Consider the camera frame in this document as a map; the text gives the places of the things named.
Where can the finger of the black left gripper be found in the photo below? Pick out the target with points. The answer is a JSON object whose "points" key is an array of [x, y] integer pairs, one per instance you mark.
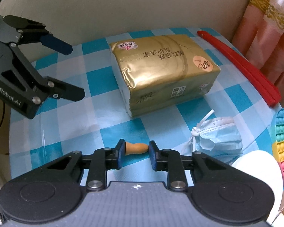
{"points": [[58, 89], [56, 44]]}

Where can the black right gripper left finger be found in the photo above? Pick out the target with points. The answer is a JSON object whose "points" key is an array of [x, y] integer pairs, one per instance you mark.
{"points": [[101, 161]]}

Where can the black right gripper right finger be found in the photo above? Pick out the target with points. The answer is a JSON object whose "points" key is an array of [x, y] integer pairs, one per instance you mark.
{"points": [[175, 164]]}

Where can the orange foam earplug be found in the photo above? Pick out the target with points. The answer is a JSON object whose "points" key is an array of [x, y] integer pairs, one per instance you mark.
{"points": [[137, 148]]}

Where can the blue white checkered tablecloth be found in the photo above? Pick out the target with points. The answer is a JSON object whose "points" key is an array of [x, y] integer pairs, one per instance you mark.
{"points": [[101, 120]]}

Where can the blue disposable face mask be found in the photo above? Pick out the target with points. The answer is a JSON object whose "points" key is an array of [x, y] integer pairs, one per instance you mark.
{"points": [[217, 137]]}

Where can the gold tissue pack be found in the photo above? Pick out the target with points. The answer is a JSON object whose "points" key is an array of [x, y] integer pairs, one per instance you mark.
{"points": [[159, 71]]}

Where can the red folded hand fan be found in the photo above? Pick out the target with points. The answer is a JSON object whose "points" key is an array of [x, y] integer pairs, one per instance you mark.
{"points": [[266, 89]]}

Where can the pink curtain with gold trim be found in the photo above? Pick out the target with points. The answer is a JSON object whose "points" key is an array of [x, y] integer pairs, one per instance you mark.
{"points": [[260, 38]]}

